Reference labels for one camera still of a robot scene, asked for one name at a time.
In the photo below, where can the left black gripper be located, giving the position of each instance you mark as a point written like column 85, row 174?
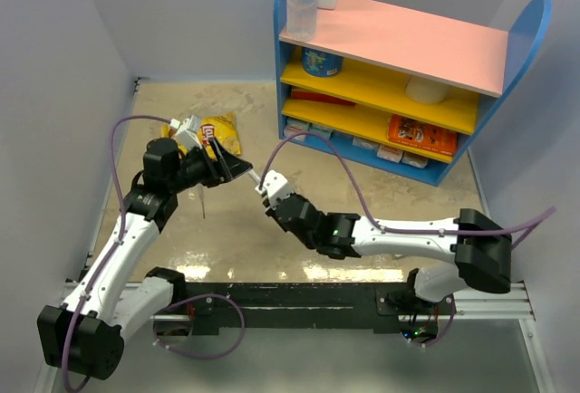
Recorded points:
column 229, row 165

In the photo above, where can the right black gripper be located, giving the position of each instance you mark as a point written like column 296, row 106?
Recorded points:
column 271, row 212

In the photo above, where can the wide white remote control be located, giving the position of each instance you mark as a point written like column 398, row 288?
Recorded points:
column 254, row 176

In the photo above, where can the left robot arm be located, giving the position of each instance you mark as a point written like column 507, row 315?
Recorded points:
column 87, row 332

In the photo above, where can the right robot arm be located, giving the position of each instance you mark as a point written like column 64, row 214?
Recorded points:
column 470, row 250

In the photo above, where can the yellow Lays chips bag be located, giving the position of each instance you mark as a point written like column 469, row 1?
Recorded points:
column 223, row 128

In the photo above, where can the tissue pack far left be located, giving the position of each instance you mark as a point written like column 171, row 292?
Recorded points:
column 294, row 126

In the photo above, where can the teal tissue pack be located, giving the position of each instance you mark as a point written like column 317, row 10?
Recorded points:
column 321, row 130

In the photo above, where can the tissue pack centre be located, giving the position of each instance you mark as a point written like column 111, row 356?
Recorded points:
column 365, row 144

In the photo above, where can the red flat box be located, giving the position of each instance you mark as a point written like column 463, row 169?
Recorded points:
column 307, row 95

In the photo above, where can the tissue pack red label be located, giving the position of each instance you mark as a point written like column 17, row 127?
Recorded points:
column 389, row 153

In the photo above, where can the tissue pack far right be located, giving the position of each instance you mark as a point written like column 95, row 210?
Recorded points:
column 414, row 160

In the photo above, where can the blue printed can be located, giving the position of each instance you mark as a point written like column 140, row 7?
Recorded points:
column 321, row 64

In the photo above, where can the orange snack package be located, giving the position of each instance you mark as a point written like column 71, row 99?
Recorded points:
column 421, row 135

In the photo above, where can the blue wooden shelf unit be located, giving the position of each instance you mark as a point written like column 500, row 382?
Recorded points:
column 383, row 45

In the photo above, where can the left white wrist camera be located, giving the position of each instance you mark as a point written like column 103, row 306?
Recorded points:
column 185, row 132

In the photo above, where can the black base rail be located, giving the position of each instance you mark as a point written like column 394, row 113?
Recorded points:
column 378, row 307

